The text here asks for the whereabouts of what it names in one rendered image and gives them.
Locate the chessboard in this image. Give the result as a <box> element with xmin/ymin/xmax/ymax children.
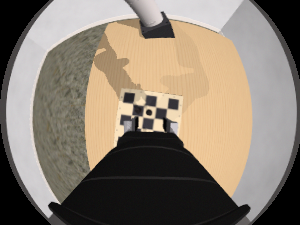
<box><xmin>114</xmin><ymin>88</ymin><xmax>183</xmax><ymax>147</ymax></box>

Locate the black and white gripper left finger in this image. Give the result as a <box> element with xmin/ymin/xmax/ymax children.
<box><xmin>124</xmin><ymin>116</ymin><xmax>139</xmax><ymax>133</ymax></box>

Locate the black chess piece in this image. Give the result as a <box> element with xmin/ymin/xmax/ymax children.
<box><xmin>135</xmin><ymin>108</ymin><xmax>142</xmax><ymax>114</ymax></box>
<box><xmin>146</xmin><ymin>109</ymin><xmax>152</xmax><ymax>116</ymax></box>

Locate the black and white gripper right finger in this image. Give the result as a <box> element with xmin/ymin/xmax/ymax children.
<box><xmin>163</xmin><ymin>117</ymin><xmax>178</xmax><ymax>135</ymax></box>

